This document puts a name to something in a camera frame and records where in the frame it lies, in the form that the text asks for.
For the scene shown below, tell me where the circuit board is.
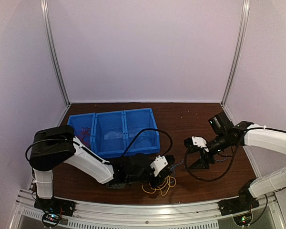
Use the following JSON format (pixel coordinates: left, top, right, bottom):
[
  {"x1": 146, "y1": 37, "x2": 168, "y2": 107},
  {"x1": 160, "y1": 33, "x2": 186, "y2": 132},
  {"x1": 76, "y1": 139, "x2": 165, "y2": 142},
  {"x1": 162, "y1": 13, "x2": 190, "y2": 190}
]
[
  {"x1": 233, "y1": 213, "x2": 253, "y2": 227},
  {"x1": 41, "y1": 213, "x2": 61, "y2": 227}
]

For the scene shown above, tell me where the blue plastic bin left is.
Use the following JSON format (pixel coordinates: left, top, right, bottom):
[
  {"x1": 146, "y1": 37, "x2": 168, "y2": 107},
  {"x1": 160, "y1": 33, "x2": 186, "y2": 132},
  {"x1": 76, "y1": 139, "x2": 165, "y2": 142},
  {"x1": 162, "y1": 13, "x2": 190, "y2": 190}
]
[{"x1": 67, "y1": 113, "x2": 95, "y2": 152}]

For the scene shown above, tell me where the blue cable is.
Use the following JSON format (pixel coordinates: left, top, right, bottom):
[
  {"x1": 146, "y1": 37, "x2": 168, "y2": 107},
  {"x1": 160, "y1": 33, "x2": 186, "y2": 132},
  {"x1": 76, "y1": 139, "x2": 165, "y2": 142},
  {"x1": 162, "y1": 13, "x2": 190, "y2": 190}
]
[{"x1": 168, "y1": 155, "x2": 229, "y2": 188}]

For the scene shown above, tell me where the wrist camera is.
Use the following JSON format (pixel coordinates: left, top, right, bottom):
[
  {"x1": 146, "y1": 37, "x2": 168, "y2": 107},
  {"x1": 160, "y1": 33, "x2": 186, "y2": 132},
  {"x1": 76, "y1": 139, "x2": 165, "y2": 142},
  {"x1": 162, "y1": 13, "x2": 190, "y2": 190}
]
[
  {"x1": 184, "y1": 136, "x2": 209, "y2": 152},
  {"x1": 150, "y1": 155, "x2": 175, "y2": 177}
]

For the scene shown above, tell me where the red cable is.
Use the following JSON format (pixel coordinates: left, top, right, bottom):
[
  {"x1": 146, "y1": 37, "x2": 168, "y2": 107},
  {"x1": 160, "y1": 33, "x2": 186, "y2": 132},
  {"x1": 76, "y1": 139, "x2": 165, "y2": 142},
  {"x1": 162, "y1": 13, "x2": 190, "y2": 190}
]
[{"x1": 75, "y1": 126, "x2": 92, "y2": 147}]

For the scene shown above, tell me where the left aluminium frame post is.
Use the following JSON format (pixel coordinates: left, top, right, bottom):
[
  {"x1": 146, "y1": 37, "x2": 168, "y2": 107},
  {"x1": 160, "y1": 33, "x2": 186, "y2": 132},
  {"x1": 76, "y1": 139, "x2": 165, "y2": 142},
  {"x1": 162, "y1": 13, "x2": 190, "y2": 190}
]
[{"x1": 40, "y1": 0, "x2": 71, "y2": 106}]

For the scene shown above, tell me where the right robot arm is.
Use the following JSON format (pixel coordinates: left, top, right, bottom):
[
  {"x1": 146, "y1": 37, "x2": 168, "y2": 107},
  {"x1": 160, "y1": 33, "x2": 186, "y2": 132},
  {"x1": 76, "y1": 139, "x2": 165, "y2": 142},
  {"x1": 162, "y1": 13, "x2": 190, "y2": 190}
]
[{"x1": 184, "y1": 112, "x2": 286, "y2": 211}]

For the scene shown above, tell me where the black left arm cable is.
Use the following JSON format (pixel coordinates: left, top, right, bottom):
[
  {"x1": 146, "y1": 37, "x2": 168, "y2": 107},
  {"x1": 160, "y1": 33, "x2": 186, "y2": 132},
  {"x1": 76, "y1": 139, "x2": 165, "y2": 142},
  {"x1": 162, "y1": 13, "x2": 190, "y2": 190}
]
[{"x1": 123, "y1": 128, "x2": 174, "y2": 163}]

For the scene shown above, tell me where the aluminium front rail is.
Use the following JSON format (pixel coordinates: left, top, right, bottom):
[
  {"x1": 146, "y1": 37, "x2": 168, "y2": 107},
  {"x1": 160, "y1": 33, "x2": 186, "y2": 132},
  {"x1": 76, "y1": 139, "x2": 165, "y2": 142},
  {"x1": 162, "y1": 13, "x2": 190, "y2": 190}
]
[{"x1": 7, "y1": 189, "x2": 286, "y2": 229}]

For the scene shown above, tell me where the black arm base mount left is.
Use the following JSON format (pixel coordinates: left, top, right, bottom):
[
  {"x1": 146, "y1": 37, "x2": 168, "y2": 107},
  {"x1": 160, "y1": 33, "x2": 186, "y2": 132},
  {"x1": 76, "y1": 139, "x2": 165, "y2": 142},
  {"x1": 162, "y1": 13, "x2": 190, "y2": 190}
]
[{"x1": 34, "y1": 198, "x2": 75, "y2": 217}]

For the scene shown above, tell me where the yellow cable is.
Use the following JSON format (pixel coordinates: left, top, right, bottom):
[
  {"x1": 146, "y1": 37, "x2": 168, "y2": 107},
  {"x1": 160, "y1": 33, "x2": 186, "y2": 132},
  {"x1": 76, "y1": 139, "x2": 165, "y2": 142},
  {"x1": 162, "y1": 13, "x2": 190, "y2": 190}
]
[{"x1": 142, "y1": 175, "x2": 177, "y2": 197}]

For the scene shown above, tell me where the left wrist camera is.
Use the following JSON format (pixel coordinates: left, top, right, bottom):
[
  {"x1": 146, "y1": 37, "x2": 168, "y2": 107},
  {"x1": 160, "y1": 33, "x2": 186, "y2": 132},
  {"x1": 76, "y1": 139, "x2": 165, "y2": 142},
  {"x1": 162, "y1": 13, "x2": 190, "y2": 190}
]
[{"x1": 150, "y1": 155, "x2": 175, "y2": 177}]

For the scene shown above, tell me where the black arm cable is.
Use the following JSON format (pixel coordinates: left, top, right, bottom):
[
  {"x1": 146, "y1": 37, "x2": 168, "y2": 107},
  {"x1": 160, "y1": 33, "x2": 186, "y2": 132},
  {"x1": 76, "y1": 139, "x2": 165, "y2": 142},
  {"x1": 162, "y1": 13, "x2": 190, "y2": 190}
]
[
  {"x1": 123, "y1": 128, "x2": 174, "y2": 163},
  {"x1": 184, "y1": 143, "x2": 240, "y2": 182}
]

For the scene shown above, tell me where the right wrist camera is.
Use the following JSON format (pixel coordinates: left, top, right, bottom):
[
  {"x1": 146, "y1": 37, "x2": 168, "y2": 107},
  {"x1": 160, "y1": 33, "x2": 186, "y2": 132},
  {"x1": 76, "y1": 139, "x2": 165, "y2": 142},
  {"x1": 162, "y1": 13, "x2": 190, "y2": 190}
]
[{"x1": 184, "y1": 136, "x2": 209, "y2": 152}]

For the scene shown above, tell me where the left circuit board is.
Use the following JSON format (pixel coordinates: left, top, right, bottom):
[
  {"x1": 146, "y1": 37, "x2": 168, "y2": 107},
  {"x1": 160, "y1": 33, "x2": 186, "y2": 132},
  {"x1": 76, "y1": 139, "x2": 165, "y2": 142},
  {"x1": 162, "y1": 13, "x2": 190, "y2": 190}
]
[{"x1": 41, "y1": 213, "x2": 61, "y2": 227}]

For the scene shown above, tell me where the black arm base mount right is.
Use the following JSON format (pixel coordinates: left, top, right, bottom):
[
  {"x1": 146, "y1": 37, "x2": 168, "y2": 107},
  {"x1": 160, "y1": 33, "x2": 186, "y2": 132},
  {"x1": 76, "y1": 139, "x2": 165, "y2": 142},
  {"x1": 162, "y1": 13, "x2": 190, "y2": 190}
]
[{"x1": 218, "y1": 197, "x2": 259, "y2": 216}]

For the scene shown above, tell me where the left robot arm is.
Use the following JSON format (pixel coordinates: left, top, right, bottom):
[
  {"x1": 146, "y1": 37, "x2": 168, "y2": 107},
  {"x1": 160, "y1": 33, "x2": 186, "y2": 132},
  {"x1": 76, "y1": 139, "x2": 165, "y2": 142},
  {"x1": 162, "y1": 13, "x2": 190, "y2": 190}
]
[{"x1": 25, "y1": 125, "x2": 175, "y2": 212}]

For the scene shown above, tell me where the right aluminium frame post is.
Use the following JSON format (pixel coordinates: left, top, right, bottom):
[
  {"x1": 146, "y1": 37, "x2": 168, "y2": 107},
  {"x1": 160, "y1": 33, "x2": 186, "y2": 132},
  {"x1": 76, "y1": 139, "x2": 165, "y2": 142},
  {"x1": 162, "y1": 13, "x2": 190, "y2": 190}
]
[{"x1": 221, "y1": 0, "x2": 250, "y2": 107}]

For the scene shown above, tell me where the blue plastic bin right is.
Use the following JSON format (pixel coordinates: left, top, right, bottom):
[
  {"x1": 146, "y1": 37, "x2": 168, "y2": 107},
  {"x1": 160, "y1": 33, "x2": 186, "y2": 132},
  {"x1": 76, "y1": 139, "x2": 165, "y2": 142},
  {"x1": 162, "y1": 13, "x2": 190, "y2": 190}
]
[{"x1": 124, "y1": 108, "x2": 160, "y2": 156}]

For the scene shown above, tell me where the right circuit board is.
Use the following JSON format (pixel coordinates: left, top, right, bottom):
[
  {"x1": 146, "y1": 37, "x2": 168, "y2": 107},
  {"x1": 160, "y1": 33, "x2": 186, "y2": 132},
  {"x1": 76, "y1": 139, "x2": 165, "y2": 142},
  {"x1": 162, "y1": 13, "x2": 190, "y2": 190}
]
[{"x1": 233, "y1": 213, "x2": 253, "y2": 227}]

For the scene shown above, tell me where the aluminium frame post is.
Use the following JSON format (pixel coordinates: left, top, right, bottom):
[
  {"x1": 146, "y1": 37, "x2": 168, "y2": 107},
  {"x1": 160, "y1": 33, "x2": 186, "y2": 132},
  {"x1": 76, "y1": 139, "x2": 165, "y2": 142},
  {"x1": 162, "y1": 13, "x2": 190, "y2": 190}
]
[
  {"x1": 221, "y1": 0, "x2": 250, "y2": 107},
  {"x1": 40, "y1": 0, "x2": 71, "y2": 106}
]

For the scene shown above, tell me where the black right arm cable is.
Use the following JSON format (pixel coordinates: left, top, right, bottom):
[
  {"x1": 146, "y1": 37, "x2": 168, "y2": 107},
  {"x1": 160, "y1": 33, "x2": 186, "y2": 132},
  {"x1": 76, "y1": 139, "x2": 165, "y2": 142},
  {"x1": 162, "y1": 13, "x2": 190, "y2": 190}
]
[{"x1": 184, "y1": 143, "x2": 240, "y2": 182}]

